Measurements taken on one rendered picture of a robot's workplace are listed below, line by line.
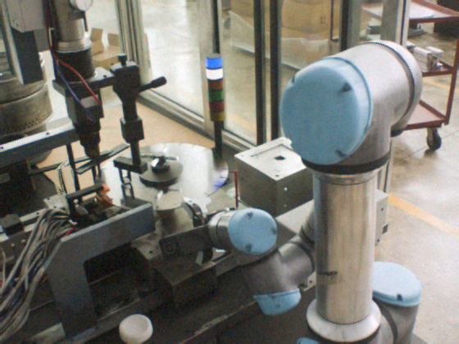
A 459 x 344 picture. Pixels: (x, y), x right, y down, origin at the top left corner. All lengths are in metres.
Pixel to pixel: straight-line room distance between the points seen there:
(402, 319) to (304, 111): 0.45
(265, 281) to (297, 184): 0.55
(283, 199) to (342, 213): 0.71
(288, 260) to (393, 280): 0.18
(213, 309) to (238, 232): 0.38
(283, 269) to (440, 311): 1.51
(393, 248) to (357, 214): 1.94
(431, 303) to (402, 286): 1.45
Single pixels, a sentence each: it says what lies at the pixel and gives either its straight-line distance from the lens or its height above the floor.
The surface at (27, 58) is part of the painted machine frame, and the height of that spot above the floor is 1.28.
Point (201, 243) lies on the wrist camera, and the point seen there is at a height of 0.96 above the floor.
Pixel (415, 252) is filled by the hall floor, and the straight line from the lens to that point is 2.62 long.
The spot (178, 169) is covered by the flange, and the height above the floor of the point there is 0.96.
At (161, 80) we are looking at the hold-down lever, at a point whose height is 1.22.
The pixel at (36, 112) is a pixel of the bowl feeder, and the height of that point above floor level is 0.95.
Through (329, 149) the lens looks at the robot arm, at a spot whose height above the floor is 1.30.
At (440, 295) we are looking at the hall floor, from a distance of 2.42.
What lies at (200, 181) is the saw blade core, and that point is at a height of 0.95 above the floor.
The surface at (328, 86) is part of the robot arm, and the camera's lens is 0.59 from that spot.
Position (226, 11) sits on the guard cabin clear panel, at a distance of 1.69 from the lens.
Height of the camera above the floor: 1.58
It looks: 30 degrees down
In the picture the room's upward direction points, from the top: 3 degrees counter-clockwise
